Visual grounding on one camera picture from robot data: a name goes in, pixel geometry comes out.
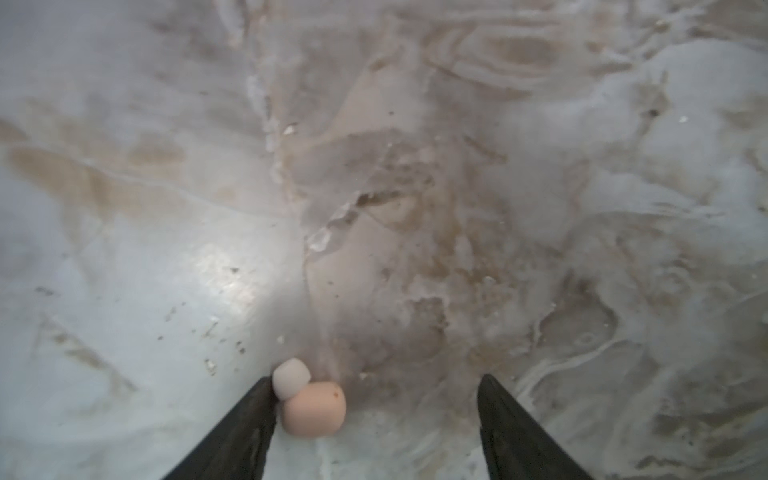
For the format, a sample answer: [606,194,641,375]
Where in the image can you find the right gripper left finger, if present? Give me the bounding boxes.
[165,376,278,480]

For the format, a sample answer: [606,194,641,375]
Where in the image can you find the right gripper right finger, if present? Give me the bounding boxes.
[477,374,591,480]

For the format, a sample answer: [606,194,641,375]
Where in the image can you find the pink earbud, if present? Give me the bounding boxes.
[272,358,347,438]

